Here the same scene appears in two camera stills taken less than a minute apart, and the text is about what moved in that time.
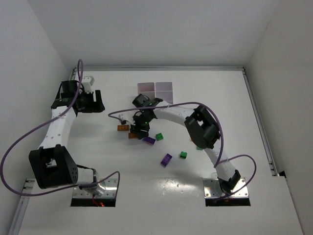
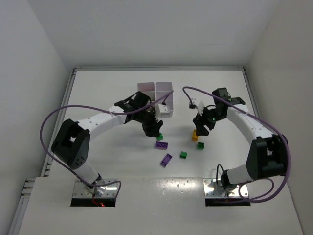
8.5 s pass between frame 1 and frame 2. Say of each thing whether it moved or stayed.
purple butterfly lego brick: moved
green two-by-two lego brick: stayed
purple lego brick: stayed
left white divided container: stayed
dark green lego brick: stayed
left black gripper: moved
